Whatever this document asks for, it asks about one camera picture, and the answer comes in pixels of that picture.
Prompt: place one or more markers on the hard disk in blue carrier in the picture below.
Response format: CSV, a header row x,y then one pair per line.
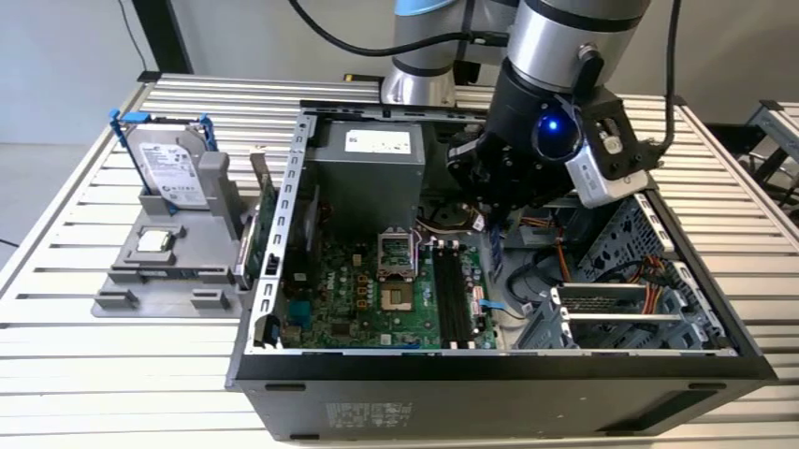
x,y
168,163

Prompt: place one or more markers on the green graphics card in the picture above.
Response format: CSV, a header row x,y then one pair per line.
x,y
266,210

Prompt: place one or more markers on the black yellow plug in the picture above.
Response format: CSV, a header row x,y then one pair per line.
x,y
362,78

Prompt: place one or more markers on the black table corner cap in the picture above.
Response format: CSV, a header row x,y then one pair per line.
x,y
676,99
150,77

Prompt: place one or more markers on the round dark fan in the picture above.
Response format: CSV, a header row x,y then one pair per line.
x,y
451,216

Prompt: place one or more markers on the black camera bracket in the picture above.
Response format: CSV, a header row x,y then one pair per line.
x,y
615,112

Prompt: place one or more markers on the black case fan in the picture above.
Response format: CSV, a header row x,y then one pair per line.
x,y
310,224

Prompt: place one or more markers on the green RAM stick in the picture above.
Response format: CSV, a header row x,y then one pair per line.
x,y
180,273

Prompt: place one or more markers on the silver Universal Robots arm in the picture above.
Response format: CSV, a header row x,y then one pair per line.
x,y
562,42

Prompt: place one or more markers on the black RAM slot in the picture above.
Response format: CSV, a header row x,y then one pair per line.
x,y
446,294
460,294

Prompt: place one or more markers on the black open PC case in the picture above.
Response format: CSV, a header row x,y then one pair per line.
x,y
499,402

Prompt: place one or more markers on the green motherboard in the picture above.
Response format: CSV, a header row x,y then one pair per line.
x,y
350,304

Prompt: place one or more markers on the metal side table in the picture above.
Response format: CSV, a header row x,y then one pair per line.
x,y
776,117

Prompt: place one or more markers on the grey disk bay cage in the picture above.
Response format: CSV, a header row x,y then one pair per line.
x,y
543,327

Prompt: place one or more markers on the CPU socket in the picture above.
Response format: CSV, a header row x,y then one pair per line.
x,y
398,299

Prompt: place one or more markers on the grey power supply unit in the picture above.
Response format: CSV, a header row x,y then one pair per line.
x,y
368,187

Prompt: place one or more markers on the grey parts rack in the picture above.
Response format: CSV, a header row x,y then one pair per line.
x,y
200,243

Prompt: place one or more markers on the silver CPU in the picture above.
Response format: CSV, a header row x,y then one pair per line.
x,y
154,242

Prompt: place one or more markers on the black upright post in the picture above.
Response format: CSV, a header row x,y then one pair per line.
x,y
166,37

